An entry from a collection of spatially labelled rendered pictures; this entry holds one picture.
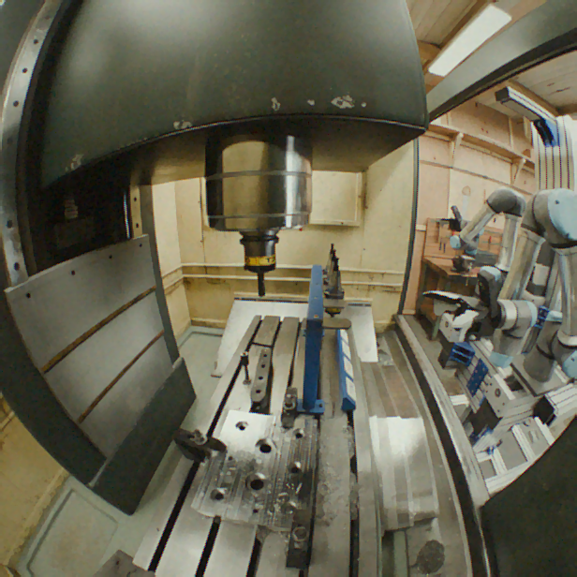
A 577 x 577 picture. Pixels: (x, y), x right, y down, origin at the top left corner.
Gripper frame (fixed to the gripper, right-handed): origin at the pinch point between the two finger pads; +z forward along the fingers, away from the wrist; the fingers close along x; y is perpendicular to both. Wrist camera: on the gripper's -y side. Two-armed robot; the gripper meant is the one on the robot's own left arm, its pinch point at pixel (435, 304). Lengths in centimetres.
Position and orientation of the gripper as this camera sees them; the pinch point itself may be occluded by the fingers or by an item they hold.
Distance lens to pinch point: 53.1
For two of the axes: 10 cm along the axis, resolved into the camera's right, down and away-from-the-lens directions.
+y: 0.0, 9.3, 3.7
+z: -9.9, -0.5, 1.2
